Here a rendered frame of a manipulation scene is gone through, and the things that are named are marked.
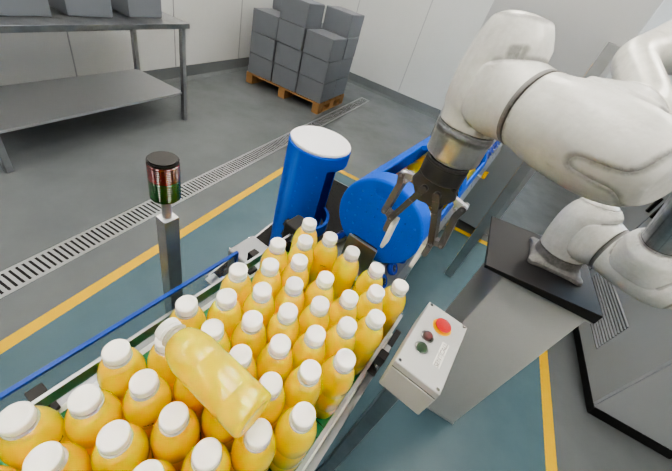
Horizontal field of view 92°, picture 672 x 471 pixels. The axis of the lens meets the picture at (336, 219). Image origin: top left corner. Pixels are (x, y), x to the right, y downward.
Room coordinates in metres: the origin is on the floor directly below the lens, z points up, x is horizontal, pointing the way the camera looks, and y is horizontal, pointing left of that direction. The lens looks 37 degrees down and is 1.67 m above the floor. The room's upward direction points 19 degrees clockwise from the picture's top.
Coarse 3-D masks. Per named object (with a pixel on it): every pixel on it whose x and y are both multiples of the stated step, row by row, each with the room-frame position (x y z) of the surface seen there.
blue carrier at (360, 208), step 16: (416, 144) 1.28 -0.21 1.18; (400, 160) 1.01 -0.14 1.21; (368, 176) 0.85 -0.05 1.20; (384, 176) 0.84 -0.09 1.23; (352, 192) 0.84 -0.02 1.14; (368, 192) 0.82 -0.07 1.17; (384, 192) 0.81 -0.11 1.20; (352, 208) 0.83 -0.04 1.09; (368, 208) 0.81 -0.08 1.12; (416, 208) 0.77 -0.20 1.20; (448, 208) 0.97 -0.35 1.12; (352, 224) 0.83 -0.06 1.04; (368, 224) 0.81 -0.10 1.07; (384, 224) 0.79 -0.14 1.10; (400, 224) 0.77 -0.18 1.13; (416, 224) 0.76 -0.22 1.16; (368, 240) 0.80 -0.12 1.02; (400, 240) 0.76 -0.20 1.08; (416, 240) 0.75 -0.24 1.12; (384, 256) 0.77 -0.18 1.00; (400, 256) 0.75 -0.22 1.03
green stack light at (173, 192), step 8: (152, 184) 0.50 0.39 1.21; (176, 184) 0.53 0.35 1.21; (152, 192) 0.50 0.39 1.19; (160, 192) 0.51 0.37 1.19; (168, 192) 0.51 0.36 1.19; (176, 192) 0.53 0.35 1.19; (152, 200) 0.51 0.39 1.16; (160, 200) 0.51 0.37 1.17; (168, 200) 0.51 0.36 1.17; (176, 200) 0.53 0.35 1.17
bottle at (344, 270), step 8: (344, 256) 0.62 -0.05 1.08; (336, 264) 0.61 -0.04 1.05; (344, 264) 0.61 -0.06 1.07; (352, 264) 0.61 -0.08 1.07; (336, 272) 0.60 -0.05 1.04; (344, 272) 0.60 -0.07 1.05; (352, 272) 0.60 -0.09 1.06; (336, 280) 0.60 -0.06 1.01; (344, 280) 0.59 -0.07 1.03; (352, 280) 0.61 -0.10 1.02; (336, 288) 0.59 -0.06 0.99; (344, 288) 0.60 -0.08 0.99; (336, 296) 0.59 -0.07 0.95
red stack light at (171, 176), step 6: (150, 168) 0.50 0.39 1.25; (174, 168) 0.53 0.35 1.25; (150, 174) 0.50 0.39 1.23; (156, 174) 0.50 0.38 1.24; (162, 174) 0.51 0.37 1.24; (168, 174) 0.52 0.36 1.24; (174, 174) 0.53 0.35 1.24; (150, 180) 0.51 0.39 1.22; (156, 180) 0.50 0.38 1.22; (162, 180) 0.51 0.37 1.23; (168, 180) 0.52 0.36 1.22; (174, 180) 0.53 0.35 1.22
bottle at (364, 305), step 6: (366, 294) 0.52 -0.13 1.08; (360, 300) 0.52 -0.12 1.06; (366, 300) 0.51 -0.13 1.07; (372, 300) 0.51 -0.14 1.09; (360, 306) 0.50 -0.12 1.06; (366, 306) 0.50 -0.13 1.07; (372, 306) 0.50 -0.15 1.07; (378, 306) 0.51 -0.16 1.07; (360, 312) 0.50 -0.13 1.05; (366, 312) 0.49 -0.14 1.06
